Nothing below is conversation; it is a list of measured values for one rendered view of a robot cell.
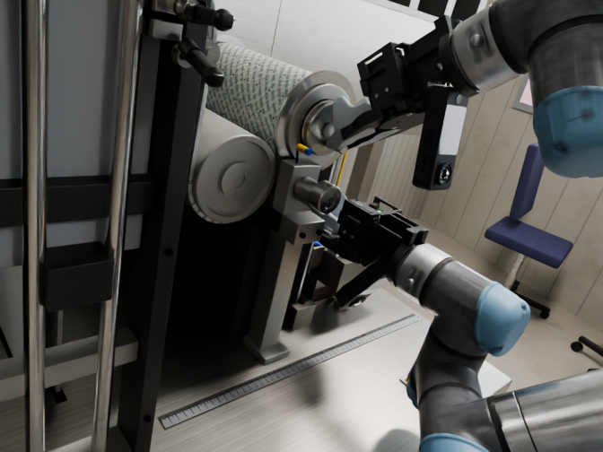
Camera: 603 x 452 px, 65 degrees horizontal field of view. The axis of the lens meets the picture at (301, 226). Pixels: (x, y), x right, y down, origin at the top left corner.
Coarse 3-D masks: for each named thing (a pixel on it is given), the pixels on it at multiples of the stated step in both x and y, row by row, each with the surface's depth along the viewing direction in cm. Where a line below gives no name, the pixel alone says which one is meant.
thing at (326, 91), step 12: (324, 84) 62; (312, 96) 61; (324, 96) 62; (336, 96) 64; (300, 108) 60; (300, 120) 61; (288, 132) 61; (288, 144) 62; (300, 156) 64; (312, 156) 66; (324, 156) 67
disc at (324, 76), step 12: (324, 72) 61; (336, 72) 63; (300, 84) 59; (312, 84) 61; (336, 84) 64; (348, 84) 65; (288, 96) 59; (300, 96) 60; (348, 96) 66; (288, 108) 60; (276, 120) 60; (288, 120) 61; (276, 132) 61; (276, 144) 62; (288, 156) 64; (336, 156) 70; (324, 168) 69
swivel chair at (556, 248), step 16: (528, 160) 277; (528, 176) 279; (528, 192) 288; (512, 208) 287; (528, 208) 304; (496, 224) 294; (512, 224) 301; (528, 224) 309; (496, 240) 282; (512, 240) 276; (528, 240) 279; (544, 240) 286; (560, 240) 293; (544, 256) 267; (560, 256) 266; (512, 272) 299; (512, 288) 313; (528, 304) 302
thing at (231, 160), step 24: (216, 120) 61; (216, 144) 56; (240, 144) 58; (264, 144) 60; (216, 168) 58; (240, 168) 59; (264, 168) 63; (192, 192) 57; (216, 192) 59; (240, 192) 61; (264, 192) 64; (216, 216) 60; (240, 216) 63
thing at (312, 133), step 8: (320, 104) 61; (328, 104) 62; (312, 112) 61; (320, 112) 61; (328, 112) 62; (304, 120) 62; (312, 120) 61; (320, 120) 62; (328, 120) 63; (304, 128) 62; (312, 128) 61; (320, 128) 63; (328, 128) 63; (304, 136) 62; (312, 136) 62; (320, 136) 64; (328, 136) 64; (304, 144) 63; (312, 144) 63; (320, 144) 64; (312, 152) 64; (320, 152) 65; (328, 152) 66
